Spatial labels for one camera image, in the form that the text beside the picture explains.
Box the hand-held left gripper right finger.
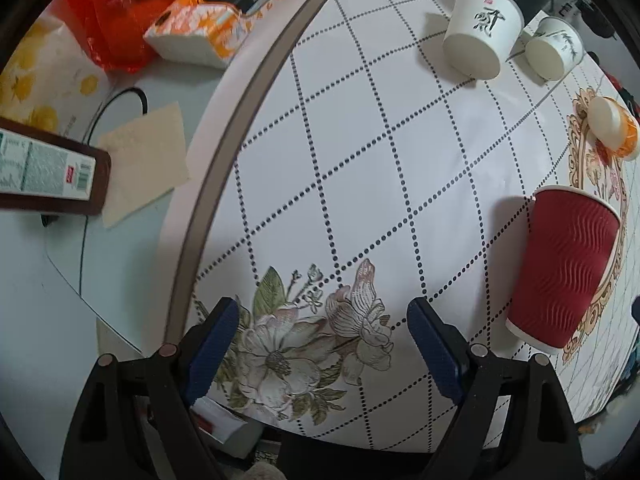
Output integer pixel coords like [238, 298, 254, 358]
[406, 297, 586, 480]

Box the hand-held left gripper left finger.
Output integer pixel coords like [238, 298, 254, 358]
[59, 296, 240, 480]

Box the red ribbed paper cup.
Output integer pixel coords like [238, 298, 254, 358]
[505, 185, 622, 352]

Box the orange and white paper cup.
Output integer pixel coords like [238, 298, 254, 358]
[587, 96, 640, 161]

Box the large white printed paper cup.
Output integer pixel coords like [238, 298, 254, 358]
[442, 0, 525, 80]

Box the small white printed paper cup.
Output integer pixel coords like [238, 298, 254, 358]
[525, 16, 585, 81]

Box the red and white small box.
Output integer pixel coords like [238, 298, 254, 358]
[192, 396, 249, 445]

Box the round floral turntable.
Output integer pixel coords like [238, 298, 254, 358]
[164, 0, 640, 453]

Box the beige paper napkin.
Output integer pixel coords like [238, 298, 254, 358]
[97, 101, 191, 230]

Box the dark brown labelled box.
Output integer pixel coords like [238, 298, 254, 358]
[0, 116, 112, 217]

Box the yellow patterned tissue pack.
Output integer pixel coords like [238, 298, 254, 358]
[0, 12, 117, 143]

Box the orange floral tissue pack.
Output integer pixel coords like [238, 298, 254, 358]
[143, 0, 299, 70]

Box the red plastic bag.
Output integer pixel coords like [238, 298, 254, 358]
[75, 0, 223, 74]

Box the black cable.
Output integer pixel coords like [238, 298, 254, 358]
[40, 88, 149, 311]

